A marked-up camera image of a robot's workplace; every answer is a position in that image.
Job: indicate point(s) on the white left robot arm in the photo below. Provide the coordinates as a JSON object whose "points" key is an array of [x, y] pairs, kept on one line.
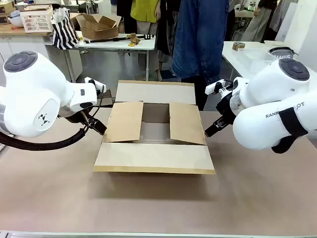
{"points": [[32, 94]]}

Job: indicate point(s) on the long black rod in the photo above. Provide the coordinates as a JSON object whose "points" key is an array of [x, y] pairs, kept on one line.
{"points": [[106, 39]]}

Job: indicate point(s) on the cardboard box with label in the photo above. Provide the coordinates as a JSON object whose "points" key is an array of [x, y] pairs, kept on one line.
{"points": [[6, 8]]}

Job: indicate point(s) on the large brown cardboard box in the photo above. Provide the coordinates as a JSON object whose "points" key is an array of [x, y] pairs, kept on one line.
{"points": [[153, 156]]}

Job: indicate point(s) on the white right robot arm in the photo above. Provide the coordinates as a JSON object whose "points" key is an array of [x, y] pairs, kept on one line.
{"points": [[272, 81]]}

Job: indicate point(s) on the person in grey skirt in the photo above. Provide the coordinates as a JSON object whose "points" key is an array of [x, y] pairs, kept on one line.
{"points": [[260, 24]]}

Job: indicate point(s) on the person in dark coat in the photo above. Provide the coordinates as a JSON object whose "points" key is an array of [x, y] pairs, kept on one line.
{"points": [[167, 29]]}

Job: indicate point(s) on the white side table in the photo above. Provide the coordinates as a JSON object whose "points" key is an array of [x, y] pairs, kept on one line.
{"points": [[245, 60]]}

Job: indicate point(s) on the open cardboard box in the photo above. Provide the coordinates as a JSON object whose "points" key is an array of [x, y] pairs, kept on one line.
{"points": [[99, 28]]}

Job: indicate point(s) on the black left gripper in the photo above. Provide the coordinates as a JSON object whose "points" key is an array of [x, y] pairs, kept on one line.
{"points": [[74, 117]]}

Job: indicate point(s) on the wooden top white cabinet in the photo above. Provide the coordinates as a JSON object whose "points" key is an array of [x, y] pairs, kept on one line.
{"points": [[24, 47]]}

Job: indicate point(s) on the black white striped bag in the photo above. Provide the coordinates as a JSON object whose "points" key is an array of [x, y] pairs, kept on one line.
{"points": [[63, 32]]}

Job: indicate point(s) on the brown packing tape roll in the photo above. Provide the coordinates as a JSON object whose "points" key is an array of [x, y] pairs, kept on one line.
{"points": [[238, 46]]}

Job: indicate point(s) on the person in denim jacket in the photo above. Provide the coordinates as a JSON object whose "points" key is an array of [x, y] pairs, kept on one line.
{"points": [[198, 37]]}

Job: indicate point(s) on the black rimmed clear container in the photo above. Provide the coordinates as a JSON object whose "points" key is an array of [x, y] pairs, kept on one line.
{"points": [[282, 52]]}

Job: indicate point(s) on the white plastic basket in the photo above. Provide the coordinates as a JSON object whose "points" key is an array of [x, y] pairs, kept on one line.
{"points": [[37, 21]]}

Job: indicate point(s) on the brown paper figure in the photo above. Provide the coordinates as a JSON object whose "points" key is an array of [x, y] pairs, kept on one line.
{"points": [[133, 37]]}

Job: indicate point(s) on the small yellow tape roll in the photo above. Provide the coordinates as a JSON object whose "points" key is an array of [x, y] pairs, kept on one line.
{"points": [[131, 44]]}

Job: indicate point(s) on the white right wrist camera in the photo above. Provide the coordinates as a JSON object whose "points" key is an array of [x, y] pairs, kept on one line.
{"points": [[215, 88]]}

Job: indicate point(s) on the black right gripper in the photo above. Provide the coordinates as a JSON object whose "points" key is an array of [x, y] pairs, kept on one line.
{"points": [[224, 106]]}

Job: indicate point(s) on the white table with metal legs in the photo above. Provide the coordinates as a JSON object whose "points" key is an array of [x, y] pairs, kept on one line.
{"points": [[111, 44]]}

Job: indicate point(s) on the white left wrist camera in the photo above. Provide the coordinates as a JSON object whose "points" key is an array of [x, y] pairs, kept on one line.
{"points": [[97, 85]]}

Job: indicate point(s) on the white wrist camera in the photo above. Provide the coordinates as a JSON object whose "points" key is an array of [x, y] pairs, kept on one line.
{"points": [[97, 85], [215, 88]]}

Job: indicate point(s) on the person in yellow vest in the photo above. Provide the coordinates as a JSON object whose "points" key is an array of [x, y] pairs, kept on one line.
{"points": [[144, 11]]}

